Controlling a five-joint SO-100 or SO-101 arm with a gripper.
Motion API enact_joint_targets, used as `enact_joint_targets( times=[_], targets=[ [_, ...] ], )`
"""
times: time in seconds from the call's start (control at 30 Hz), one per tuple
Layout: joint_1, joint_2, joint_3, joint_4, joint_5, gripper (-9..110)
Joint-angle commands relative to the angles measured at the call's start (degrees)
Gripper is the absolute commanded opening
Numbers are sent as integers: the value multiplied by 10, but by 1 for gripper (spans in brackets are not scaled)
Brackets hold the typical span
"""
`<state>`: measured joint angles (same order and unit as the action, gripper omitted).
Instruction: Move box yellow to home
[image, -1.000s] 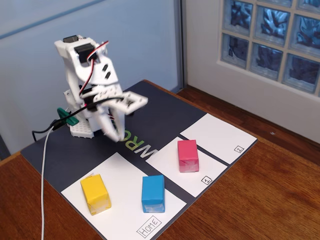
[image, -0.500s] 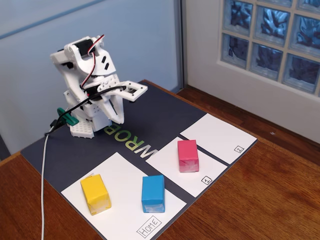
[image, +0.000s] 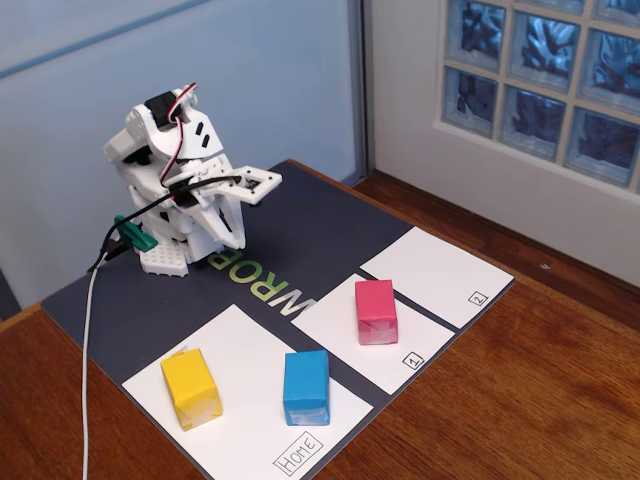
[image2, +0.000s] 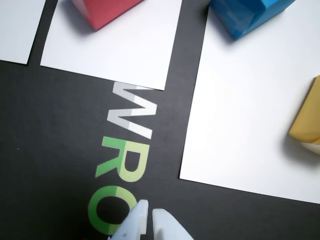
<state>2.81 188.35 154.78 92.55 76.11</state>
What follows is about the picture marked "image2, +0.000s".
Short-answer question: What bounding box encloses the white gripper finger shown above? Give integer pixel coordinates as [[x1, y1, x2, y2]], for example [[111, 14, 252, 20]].
[[151, 208, 195, 240], [107, 199, 150, 240]]

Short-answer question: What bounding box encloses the yellow paper box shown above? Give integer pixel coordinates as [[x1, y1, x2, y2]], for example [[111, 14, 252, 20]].
[[288, 74, 320, 156]]

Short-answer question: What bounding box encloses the white paper sheet marked HOME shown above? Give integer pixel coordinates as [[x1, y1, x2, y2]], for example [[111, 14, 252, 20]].
[[179, 0, 320, 205]]

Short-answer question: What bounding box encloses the pink paper box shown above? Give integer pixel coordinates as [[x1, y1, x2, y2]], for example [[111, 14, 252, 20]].
[[71, 0, 146, 31]]

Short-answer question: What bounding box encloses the blue paper box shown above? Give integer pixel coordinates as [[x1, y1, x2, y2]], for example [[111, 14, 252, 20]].
[[208, 0, 297, 40]]

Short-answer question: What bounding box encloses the black mat with WRO print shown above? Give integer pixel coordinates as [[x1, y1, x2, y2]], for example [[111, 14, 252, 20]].
[[0, 0, 320, 240]]

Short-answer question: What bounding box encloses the white paper sheet marked 1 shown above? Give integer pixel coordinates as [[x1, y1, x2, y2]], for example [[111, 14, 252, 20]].
[[39, 0, 183, 91]]

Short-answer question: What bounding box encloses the white paper sheet marked 2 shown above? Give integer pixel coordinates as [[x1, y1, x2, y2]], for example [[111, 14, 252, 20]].
[[0, 0, 46, 65]]

